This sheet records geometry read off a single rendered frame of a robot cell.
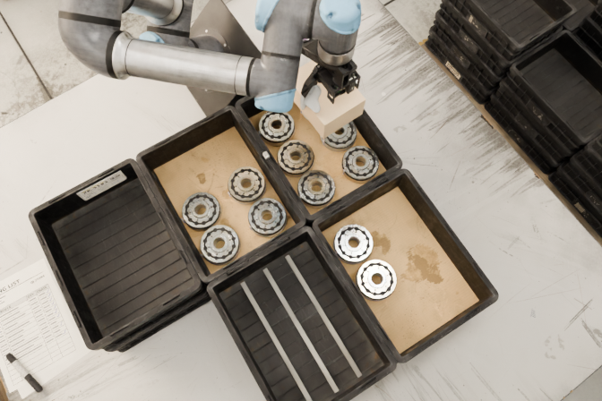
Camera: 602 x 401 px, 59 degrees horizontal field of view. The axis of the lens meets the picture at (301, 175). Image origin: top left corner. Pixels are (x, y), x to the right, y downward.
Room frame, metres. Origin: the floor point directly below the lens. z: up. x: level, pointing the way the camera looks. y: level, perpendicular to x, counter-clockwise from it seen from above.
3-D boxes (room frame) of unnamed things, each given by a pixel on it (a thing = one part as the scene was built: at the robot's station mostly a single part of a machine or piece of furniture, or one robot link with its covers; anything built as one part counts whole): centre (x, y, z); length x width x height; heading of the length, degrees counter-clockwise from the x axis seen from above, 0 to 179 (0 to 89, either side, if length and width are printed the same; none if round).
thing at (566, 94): (1.02, -1.03, 0.31); 0.40 x 0.30 x 0.34; 35
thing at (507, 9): (1.34, -0.79, 0.37); 0.40 x 0.30 x 0.45; 35
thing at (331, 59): (0.62, -0.07, 1.32); 0.08 x 0.08 x 0.05
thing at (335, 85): (0.61, -0.07, 1.24); 0.09 x 0.08 x 0.12; 35
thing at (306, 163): (0.56, 0.02, 0.86); 0.10 x 0.10 x 0.01
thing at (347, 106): (0.63, -0.06, 1.08); 0.16 x 0.12 x 0.07; 35
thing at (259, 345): (0.10, 0.00, 0.87); 0.40 x 0.30 x 0.11; 32
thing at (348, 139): (0.64, -0.11, 0.86); 0.10 x 0.10 x 0.01
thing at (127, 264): (0.28, 0.47, 0.87); 0.40 x 0.30 x 0.11; 32
